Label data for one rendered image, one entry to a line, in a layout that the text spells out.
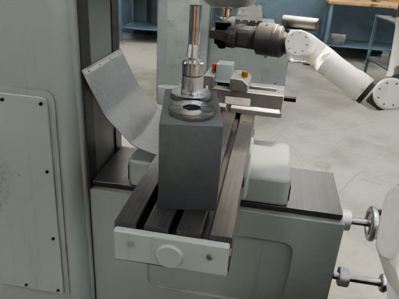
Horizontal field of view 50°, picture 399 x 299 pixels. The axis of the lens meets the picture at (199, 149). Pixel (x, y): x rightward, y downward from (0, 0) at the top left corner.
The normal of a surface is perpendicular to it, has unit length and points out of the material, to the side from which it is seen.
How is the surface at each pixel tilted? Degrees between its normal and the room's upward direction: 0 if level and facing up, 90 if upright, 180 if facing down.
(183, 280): 90
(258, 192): 90
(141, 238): 90
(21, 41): 88
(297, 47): 78
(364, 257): 0
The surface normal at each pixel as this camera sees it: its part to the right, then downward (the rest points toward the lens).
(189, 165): 0.02, 0.42
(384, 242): -0.99, 0.02
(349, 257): 0.05, -0.91
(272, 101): -0.21, 0.40
